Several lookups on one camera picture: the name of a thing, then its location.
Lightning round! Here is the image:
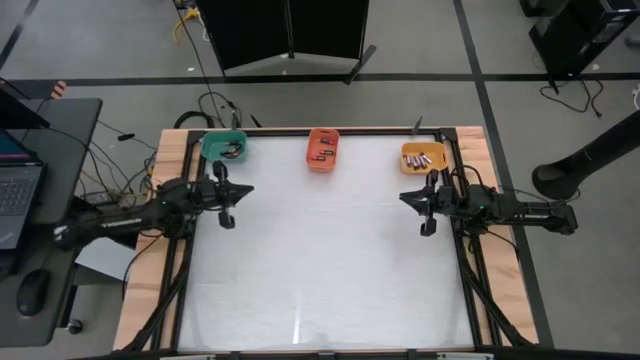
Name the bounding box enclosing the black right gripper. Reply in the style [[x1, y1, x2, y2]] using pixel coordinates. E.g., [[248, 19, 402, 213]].
[[399, 168, 466, 237]]

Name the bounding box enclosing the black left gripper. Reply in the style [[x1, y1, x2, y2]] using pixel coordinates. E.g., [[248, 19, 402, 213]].
[[192, 160, 255, 230]]

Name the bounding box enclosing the orange plastic bin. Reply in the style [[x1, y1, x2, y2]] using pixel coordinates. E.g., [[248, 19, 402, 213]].
[[305, 127, 341, 174]]

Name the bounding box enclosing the yellow plastic bin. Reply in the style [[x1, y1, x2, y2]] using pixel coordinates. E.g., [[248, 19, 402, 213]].
[[399, 141, 449, 176]]

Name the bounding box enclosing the teal plastic bin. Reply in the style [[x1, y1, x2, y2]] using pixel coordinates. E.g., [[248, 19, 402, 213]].
[[200, 129, 249, 165]]

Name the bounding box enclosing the black cylindrical stand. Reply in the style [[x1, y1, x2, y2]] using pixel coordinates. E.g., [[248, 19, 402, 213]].
[[531, 109, 640, 201]]

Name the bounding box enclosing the white sheet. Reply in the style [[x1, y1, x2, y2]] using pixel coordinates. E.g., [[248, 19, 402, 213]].
[[74, 237, 137, 282]]

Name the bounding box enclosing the black desk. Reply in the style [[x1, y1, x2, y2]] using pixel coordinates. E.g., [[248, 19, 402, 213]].
[[0, 97, 105, 347]]

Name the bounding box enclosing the black folding screen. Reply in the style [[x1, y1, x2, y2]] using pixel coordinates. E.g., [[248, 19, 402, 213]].
[[196, 0, 378, 85]]

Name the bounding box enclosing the dark laptop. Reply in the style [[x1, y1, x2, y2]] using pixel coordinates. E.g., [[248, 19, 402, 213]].
[[0, 128, 46, 251]]

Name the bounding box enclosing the black computer mouse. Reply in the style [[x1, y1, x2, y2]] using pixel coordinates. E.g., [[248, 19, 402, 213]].
[[16, 268, 52, 318]]

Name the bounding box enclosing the black equipment cabinet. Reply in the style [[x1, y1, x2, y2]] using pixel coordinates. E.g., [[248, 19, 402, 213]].
[[519, 0, 640, 81]]

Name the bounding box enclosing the black flat panel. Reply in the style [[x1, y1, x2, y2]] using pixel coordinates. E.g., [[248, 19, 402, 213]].
[[0, 77, 51, 131]]

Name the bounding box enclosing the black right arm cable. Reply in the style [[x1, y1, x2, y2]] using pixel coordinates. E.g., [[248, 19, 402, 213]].
[[447, 164, 484, 194]]

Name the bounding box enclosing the black aluminium table frame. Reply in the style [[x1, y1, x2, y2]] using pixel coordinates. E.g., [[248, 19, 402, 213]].
[[114, 127, 541, 360]]

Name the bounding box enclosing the black cable bundle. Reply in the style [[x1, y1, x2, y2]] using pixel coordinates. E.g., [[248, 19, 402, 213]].
[[79, 118, 160, 214]]

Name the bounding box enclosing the thin black floor cable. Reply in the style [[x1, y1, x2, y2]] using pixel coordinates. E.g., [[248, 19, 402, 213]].
[[172, 0, 244, 130]]

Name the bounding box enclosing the black floor cable with plug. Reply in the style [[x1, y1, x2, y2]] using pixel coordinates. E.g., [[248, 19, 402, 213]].
[[539, 78, 605, 120]]

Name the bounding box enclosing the yellow floor cable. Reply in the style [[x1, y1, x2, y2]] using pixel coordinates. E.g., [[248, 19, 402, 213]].
[[172, 5, 201, 44]]

